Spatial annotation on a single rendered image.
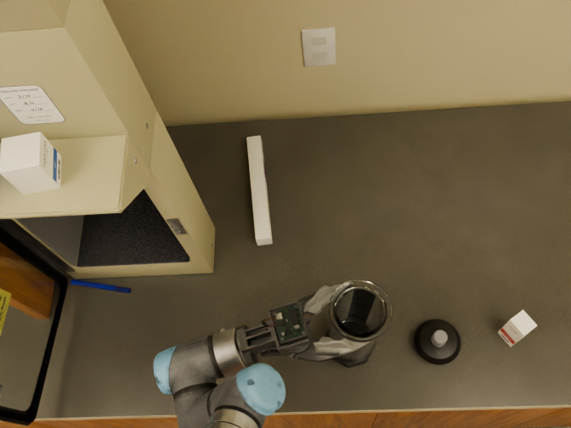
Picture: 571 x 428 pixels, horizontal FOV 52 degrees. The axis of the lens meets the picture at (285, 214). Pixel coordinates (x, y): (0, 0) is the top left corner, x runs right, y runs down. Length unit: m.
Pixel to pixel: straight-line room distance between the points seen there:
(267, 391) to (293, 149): 0.71
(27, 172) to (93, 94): 0.13
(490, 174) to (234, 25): 0.66
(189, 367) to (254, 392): 0.18
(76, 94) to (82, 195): 0.13
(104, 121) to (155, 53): 0.57
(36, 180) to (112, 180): 0.09
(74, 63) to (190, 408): 0.56
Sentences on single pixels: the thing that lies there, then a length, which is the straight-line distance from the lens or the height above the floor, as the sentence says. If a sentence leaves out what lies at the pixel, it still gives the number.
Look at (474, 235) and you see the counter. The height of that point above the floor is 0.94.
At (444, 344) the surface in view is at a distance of 1.23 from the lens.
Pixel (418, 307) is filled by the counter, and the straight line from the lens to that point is 1.27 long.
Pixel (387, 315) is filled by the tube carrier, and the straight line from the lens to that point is 1.01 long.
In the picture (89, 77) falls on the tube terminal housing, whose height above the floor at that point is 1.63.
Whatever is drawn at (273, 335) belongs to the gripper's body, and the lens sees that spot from 0.97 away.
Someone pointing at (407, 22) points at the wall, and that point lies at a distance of 1.29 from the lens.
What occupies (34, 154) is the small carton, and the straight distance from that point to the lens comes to 0.78.
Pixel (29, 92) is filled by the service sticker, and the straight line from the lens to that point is 0.78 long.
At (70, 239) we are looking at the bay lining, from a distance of 1.31.
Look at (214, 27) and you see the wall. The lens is 1.28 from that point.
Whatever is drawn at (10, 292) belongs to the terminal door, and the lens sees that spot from 1.18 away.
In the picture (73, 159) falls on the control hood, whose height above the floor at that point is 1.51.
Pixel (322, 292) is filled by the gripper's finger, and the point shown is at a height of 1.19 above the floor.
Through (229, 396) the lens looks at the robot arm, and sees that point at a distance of 0.89.
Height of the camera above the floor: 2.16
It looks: 64 degrees down
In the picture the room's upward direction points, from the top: 12 degrees counter-clockwise
